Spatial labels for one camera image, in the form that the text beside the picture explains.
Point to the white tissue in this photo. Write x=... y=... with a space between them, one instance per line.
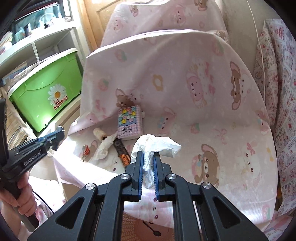
x=148 y=145
x=102 y=150

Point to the stack of books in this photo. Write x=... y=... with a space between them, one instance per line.
x=16 y=129

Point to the pink bear print sheet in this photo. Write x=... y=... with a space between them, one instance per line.
x=172 y=58

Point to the cream thread spool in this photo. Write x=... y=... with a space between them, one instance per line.
x=99 y=134

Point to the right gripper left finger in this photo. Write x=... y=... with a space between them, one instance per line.
x=95 y=212

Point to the pink gingham patterned box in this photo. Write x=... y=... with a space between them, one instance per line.
x=129 y=123

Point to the white shelf unit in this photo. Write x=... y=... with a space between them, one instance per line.
x=37 y=36

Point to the small orange silver bobbin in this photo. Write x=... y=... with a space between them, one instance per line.
x=85 y=152

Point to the black coffee stick packet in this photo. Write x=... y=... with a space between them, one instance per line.
x=122 y=152

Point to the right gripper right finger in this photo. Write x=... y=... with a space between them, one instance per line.
x=201 y=212

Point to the wooden door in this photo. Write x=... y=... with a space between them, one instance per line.
x=95 y=15

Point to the person's left hand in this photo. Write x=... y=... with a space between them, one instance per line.
x=25 y=203

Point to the green plastic storage box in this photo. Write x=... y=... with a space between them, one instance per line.
x=47 y=89

